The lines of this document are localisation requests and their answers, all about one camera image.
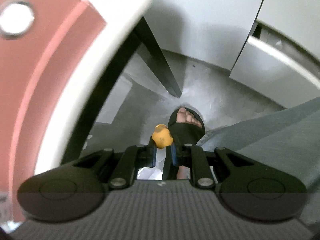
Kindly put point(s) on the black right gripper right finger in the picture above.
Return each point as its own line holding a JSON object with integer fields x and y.
{"x": 207, "y": 169}

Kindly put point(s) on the grey trouser leg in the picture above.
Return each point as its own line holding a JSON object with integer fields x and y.
{"x": 287, "y": 140}

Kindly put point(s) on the yellow handled screwdriver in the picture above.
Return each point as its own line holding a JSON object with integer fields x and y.
{"x": 163, "y": 141}

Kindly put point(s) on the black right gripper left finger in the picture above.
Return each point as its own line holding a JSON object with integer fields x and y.
{"x": 119, "y": 170}

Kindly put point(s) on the white cabinet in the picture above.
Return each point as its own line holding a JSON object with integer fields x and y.
{"x": 271, "y": 46}

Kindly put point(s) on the black sofa frame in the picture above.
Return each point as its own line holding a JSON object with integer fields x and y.
{"x": 142, "y": 41}

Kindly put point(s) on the pink storage box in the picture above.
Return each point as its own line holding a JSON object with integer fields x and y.
{"x": 53, "y": 52}

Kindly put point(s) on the black sandal foot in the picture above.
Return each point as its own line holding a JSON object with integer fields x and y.
{"x": 185, "y": 127}

